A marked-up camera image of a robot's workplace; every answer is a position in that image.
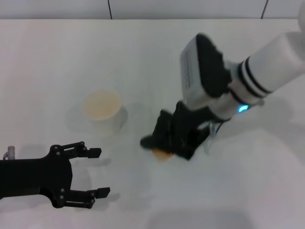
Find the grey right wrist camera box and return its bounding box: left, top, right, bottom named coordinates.
left=179, top=33, right=233, bottom=110

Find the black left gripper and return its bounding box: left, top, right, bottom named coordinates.
left=0, top=141, right=111, bottom=209

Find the dark blue rag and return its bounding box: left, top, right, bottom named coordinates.
left=140, top=109, right=213, bottom=161

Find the brown water stain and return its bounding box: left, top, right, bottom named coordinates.
left=152, top=148, right=177, bottom=165

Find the right gripper cable bundle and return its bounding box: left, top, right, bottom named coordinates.
left=204, top=120, right=225, bottom=155

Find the white paper cup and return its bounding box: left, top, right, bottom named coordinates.
left=82, top=88, right=128, bottom=137

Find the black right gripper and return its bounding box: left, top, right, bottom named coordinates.
left=172, top=101, right=216, bottom=135

